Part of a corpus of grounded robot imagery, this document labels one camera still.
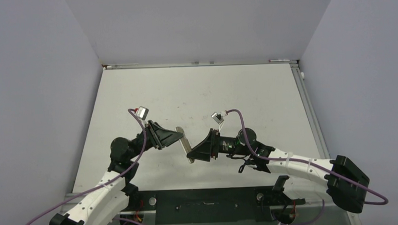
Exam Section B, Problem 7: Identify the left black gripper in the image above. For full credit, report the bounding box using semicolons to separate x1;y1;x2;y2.
126;119;185;161

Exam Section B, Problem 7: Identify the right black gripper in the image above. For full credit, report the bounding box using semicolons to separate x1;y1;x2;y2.
187;126;251;162

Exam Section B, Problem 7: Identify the beige remote control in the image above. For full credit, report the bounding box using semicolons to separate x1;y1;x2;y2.
176;126;192;155

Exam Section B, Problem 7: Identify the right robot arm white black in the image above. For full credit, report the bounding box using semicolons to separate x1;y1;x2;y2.
186;128;370;214

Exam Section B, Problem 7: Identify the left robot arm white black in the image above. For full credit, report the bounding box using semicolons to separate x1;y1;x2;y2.
49;120;184;225

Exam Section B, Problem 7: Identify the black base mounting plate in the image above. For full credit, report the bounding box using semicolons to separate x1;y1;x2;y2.
123;185;306;225

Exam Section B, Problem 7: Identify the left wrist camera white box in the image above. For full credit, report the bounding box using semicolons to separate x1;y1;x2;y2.
134;106;149;122

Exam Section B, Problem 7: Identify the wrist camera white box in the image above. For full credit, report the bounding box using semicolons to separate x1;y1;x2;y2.
211;110;227;131
134;106;149;122

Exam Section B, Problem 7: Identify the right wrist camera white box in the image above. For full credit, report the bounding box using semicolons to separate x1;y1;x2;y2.
211;110;227;131

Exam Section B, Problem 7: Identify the aluminium frame rail back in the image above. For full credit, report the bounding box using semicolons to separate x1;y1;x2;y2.
102;59;299;70

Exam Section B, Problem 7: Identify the aluminium frame rail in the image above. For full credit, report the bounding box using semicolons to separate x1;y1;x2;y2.
290;61;330;159
102;59;299;70

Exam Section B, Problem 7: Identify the aluminium frame rail right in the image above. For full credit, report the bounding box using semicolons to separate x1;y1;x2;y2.
290;61;330;159

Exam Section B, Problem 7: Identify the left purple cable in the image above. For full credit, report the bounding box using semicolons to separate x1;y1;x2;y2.
9;108;151;225

